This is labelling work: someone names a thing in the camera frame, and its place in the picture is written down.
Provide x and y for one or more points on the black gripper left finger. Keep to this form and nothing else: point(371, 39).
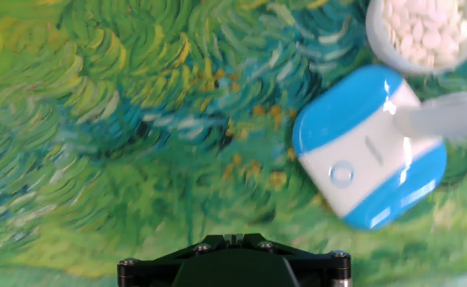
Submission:
point(146, 273)

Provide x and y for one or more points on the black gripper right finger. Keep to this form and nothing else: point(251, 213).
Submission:
point(321, 271)

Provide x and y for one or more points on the blue white desk lamp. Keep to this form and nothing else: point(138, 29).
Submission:
point(357, 151)

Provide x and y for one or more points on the painted landscape tablecloth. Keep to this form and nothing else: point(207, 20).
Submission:
point(138, 139)

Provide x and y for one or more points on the white round bowl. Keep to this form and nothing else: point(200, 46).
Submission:
point(377, 44)

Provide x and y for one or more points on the white tablets heap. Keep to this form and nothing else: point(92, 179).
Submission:
point(425, 32)

